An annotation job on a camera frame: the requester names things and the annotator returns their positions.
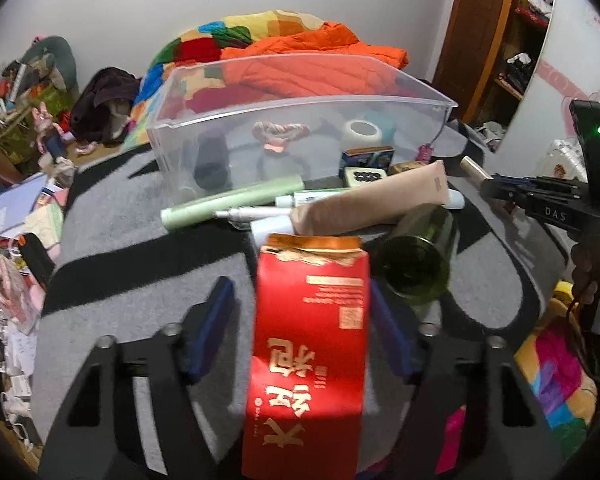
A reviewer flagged white tape roll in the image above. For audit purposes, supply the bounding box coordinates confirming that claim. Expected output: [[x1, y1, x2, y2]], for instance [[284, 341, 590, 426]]
[[341, 119, 385, 153]]

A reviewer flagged clear plastic bin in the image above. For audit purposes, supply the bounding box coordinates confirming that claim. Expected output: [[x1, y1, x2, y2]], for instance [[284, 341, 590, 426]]
[[145, 56, 459, 206]]

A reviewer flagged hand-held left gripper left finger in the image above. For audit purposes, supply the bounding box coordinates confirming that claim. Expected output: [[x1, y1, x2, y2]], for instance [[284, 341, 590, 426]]
[[39, 276, 236, 480]]

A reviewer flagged small white bottle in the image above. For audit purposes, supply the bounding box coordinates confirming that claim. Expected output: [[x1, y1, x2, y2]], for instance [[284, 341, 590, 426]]
[[250, 217, 296, 248]]

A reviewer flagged colourful patchwork blanket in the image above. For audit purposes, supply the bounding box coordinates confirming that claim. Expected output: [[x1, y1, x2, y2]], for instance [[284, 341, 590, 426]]
[[127, 9, 361, 151]]

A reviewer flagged blue notebook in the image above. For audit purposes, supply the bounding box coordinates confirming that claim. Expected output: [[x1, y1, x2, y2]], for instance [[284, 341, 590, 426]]
[[0, 174, 48, 238]]

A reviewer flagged dark clothes pile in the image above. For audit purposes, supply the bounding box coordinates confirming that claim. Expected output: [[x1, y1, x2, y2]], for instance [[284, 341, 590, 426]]
[[70, 66, 141, 146]]

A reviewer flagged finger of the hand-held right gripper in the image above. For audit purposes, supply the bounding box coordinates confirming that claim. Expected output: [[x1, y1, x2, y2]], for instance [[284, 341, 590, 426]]
[[495, 174, 586, 196], [480, 176, 536, 211]]

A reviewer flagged pink hair scrunchie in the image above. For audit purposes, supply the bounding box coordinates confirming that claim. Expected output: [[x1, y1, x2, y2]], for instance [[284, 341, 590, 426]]
[[252, 121, 311, 153]]

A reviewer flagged person's right hand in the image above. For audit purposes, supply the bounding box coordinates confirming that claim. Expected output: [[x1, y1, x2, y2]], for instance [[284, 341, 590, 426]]
[[570, 242, 600, 311]]

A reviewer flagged red carton box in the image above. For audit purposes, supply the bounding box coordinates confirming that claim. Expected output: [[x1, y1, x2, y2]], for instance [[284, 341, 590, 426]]
[[241, 234, 371, 480]]

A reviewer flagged teal round case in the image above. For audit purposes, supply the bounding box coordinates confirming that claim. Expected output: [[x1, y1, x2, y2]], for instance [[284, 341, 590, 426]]
[[370, 112, 397, 142]]

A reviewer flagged white tissue pack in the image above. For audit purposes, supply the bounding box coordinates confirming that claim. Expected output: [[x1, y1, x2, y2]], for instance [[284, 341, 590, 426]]
[[535, 140, 588, 181]]

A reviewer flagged wooden door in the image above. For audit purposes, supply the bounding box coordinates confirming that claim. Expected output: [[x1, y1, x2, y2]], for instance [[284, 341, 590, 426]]
[[432, 0, 518, 121]]

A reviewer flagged light green tube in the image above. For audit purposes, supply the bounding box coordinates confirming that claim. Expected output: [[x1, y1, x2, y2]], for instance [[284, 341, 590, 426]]
[[160, 174, 306, 231]]

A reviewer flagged grey-green pillow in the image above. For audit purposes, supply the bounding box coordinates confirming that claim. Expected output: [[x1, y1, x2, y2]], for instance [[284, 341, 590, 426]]
[[20, 36, 79, 101]]

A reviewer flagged white green tube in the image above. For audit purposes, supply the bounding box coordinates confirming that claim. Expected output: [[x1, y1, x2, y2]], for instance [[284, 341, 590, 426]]
[[275, 187, 351, 208]]

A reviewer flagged green bag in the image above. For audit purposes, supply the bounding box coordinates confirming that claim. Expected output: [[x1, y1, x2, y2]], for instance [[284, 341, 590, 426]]
[[0, 85, 76, 161]]

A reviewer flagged black cylinder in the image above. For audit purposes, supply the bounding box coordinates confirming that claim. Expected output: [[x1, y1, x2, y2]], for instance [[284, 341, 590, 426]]
[[194, 130, 231, 188]]

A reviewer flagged colourful cartoon bed sheet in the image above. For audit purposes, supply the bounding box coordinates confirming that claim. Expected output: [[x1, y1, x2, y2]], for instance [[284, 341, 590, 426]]
[[440, 280, 598, 466]]

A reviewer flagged white marker pen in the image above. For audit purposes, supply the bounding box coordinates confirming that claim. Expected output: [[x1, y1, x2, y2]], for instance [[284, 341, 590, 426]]
[[215, 205, 296, 221]]

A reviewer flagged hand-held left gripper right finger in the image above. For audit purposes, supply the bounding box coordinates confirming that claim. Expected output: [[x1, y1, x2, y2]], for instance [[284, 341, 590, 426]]
[[369, 280, 566, 480]]

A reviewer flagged blue gold-edged box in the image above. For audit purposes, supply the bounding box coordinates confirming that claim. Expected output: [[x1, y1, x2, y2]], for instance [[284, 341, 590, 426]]
[[341, 146, 395, 170]]

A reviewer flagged brown wrapped packet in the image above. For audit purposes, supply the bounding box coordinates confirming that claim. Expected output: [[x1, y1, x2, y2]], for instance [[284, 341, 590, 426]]
[[387, 160, 428, 177]]

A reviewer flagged black orange pouch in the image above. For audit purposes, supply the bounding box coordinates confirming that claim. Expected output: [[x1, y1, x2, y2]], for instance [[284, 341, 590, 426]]
[[20, 232, 56, 286]]

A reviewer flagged gold lipstick tube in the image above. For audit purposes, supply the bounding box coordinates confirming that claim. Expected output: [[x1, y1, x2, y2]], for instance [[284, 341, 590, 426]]
[[460, 156, 493, 183]]

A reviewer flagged orange quilt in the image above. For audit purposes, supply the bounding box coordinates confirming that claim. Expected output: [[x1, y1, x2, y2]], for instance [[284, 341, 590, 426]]
[[220, 22, 411, 106]]

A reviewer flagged wooden shelf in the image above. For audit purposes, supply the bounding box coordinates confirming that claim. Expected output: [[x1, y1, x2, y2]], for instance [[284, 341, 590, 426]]
[[467, 0, 561, 131]]

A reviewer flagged beige cosmetic tube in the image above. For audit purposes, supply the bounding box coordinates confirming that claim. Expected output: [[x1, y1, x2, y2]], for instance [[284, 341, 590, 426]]
[[290, 159, 451, 237]]

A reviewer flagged green glass bottle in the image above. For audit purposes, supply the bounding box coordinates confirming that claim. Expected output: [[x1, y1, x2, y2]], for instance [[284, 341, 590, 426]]
[[372, 204, 458, 307]]

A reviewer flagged white panel with pink hearts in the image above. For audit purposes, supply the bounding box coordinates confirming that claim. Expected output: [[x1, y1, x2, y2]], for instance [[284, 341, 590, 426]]
[[495, 0, 600, 161]]

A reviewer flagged pink bunny toy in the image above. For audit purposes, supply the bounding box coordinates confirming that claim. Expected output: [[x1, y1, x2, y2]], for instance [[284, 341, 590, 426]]
[[32, 102, 63, 153]]

